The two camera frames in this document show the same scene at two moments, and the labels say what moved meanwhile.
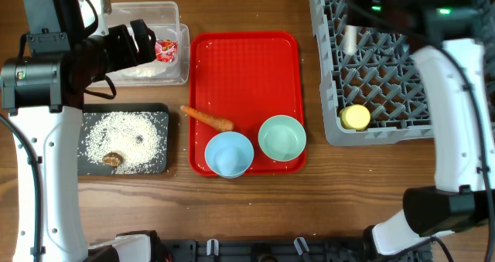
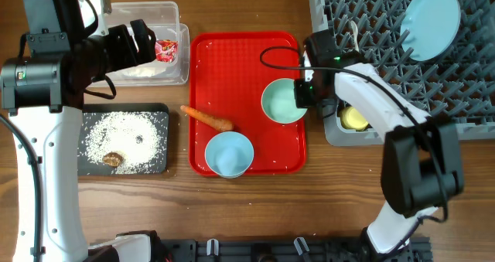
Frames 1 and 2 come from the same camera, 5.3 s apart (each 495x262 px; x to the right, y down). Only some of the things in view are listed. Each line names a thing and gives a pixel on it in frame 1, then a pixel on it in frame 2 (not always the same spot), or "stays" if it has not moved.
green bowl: [281, 137] to [278, 102]
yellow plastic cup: [355, 117] stays
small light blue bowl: [229, 154] stays
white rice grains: [140, 137] stays
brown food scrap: [113, 159] stays
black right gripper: [353, 0] to [302, 100]
